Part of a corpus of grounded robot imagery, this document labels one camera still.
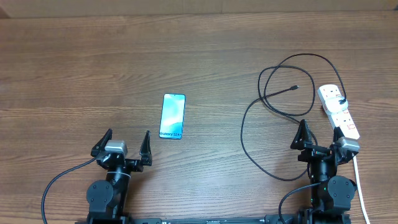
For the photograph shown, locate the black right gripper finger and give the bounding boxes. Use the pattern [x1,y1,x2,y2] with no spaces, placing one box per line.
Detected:
[290,119,312,150]
[332,126,345,145]

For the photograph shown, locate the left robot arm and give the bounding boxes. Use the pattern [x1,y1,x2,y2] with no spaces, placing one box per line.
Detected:
[86,129,152,223]

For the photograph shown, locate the white charger adapter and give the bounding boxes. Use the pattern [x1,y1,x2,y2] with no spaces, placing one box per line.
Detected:
[323,96,348,114]

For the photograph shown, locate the blue Samsung Galaxy smartphone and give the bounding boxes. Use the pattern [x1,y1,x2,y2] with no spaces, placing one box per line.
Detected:
[159,93,186,139]

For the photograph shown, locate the cardboard backdrop panel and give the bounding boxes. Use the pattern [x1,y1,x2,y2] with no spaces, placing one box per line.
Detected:
[1,0,397,19]

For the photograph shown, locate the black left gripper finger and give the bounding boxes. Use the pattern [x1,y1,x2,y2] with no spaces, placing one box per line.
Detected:
[140,130,152,166]
[90,128,113,157]

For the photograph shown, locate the white power strip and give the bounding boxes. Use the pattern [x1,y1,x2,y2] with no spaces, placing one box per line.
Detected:
[317,84,360,140]

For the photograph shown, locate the black USB charging cable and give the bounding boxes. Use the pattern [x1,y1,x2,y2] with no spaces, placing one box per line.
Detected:
[240,53,348,182]

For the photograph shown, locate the white power strip cord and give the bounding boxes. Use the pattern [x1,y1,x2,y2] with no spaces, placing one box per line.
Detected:
[353,155,371,224]

